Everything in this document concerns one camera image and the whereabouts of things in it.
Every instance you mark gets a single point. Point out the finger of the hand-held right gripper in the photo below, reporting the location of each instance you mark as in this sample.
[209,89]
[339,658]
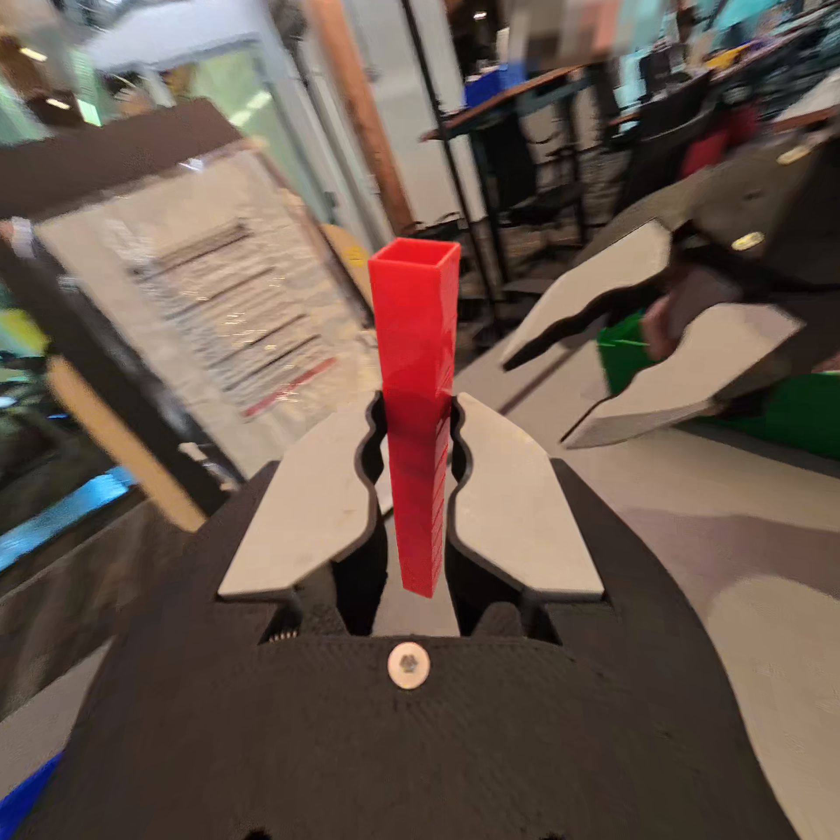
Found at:
[590,289]
[682,387]

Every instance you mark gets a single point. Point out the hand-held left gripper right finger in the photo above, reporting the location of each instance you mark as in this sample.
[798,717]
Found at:
[518,512]

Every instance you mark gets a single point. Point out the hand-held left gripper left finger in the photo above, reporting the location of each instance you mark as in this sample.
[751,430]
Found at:
[302,512]

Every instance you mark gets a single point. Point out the green plastic bin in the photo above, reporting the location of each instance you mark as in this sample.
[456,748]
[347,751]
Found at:
[800,413]

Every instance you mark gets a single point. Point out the red square plastic tube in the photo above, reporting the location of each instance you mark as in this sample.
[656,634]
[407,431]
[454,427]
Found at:
[420,328]

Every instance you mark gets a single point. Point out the wooden background desk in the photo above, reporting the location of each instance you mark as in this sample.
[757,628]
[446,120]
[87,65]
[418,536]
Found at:
[499,102]

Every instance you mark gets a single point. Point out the red cloth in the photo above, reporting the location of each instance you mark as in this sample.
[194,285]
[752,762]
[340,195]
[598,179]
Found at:
[718,141]

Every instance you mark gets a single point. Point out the light wooden bar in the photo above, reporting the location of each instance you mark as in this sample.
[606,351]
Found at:
[124,446]

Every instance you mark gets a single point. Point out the black metal pole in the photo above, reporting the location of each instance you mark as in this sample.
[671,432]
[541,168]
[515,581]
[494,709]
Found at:
[446,144]

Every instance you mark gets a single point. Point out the blue storage bin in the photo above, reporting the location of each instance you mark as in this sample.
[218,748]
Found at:
[492,85]

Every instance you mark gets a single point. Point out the instruction sheet in plastic sleeve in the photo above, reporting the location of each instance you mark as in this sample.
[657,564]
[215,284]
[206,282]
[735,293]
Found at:
[216,295]

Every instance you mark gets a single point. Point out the pale yellow board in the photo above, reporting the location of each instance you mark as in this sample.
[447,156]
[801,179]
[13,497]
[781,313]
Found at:
[344,253]

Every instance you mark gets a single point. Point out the blue plastic object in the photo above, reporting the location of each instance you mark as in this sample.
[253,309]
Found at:
[23,804]

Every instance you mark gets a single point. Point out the black sign stand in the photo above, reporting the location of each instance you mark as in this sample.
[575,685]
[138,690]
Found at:
[98,151]

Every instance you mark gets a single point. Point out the wooden post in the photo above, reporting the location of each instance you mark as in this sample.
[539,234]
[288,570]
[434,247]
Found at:
[361,118]

